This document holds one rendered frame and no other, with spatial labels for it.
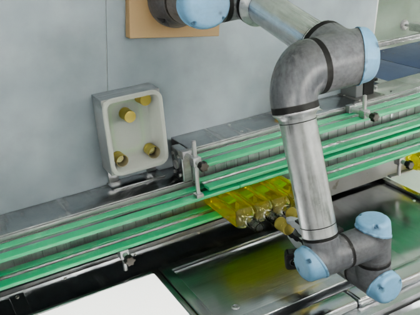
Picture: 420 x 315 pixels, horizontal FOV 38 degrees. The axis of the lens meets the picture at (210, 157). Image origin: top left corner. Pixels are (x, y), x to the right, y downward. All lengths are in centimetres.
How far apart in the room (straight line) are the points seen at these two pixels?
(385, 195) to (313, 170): 94
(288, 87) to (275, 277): 63
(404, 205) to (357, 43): 93
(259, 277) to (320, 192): 48
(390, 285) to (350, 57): 49
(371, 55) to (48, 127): 88
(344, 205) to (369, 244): 76
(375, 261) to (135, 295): 63
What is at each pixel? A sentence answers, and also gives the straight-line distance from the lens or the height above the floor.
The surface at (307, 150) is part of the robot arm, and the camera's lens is 121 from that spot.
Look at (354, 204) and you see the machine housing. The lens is 208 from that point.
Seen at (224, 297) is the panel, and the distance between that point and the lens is 158.
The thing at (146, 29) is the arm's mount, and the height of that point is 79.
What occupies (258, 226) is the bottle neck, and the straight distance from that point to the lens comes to 164.
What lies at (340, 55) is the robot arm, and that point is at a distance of 123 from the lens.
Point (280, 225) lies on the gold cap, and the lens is 161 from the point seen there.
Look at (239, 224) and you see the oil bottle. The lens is 166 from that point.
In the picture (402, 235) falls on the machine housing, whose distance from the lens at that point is 192.
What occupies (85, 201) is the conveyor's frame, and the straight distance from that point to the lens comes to 173.
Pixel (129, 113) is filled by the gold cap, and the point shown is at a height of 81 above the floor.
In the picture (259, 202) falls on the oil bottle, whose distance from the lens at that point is 168.
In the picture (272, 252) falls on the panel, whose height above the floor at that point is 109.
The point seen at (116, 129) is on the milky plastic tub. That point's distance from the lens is 175.
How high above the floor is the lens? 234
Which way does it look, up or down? 55 degrees down
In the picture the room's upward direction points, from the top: 123 degrees clockwise
